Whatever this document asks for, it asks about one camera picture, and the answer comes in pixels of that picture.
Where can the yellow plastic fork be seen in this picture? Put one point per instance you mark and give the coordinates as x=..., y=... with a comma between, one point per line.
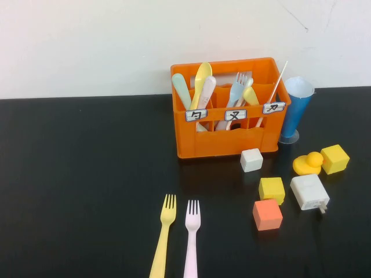
x=168, y=217

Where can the pink plastic fork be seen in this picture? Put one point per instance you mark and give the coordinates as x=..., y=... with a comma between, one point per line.
x=192, y=223

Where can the orange plastic cutlery holder crate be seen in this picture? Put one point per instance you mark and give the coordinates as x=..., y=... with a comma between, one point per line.
x=232, y=144

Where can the white paper label spoon character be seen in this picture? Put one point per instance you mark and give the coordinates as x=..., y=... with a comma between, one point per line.
x=196, y=116

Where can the white paper label fork character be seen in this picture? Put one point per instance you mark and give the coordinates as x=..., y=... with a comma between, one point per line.
x=236, y=115

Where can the yellow plastic spoon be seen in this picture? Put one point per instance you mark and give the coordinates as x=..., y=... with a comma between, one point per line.
x=203, y=72

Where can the white foam cube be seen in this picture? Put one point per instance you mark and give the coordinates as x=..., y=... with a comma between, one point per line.
x=251, y=160

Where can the light blue plastic fork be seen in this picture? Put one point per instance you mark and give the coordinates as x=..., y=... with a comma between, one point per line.
x=236, y=89

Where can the white paper label knife character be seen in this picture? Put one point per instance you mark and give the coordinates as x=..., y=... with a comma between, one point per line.
x=274, y=108

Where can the yellow foam cube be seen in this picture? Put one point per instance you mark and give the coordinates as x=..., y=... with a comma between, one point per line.
x=271, y=189
x=336, y=159

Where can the thin white plastic stick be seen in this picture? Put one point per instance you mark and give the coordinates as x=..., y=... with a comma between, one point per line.
x=278, y=87

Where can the blue cone cup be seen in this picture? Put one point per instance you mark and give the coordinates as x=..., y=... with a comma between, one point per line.
x=295, y=116

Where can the orange foam cube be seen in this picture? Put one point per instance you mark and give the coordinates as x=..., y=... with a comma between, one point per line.
x=268, y=215

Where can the yellow rubber duck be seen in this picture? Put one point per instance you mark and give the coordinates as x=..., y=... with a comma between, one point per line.
x=304, y=165

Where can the white power adapter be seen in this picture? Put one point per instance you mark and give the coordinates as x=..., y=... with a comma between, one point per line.
x=308, y=191

